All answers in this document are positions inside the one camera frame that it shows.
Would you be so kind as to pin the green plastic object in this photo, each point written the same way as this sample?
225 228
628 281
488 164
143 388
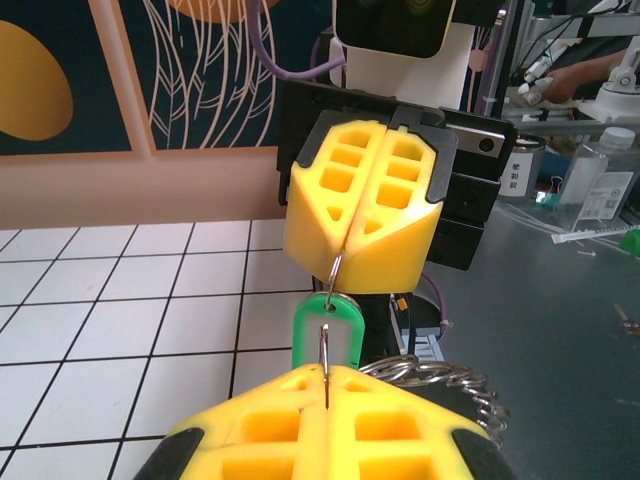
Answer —
631 244

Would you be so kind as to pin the clear plastic bottle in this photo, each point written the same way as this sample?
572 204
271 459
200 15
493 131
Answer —
595 175

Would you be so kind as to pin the aluminium frame upright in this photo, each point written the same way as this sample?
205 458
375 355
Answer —
505 50

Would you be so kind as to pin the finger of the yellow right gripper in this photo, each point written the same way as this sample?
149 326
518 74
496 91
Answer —
310 215
400 235

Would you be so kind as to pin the small labelled can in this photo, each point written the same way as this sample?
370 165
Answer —
522 170

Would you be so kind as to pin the green plastic key tag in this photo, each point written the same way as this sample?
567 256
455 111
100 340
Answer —
305 340

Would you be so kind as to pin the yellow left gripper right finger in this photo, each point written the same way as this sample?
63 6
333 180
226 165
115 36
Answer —
410 440

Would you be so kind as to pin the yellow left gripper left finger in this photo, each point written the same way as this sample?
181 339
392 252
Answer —
250 440

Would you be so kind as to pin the white robot mount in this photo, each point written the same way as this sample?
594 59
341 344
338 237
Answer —
620 90

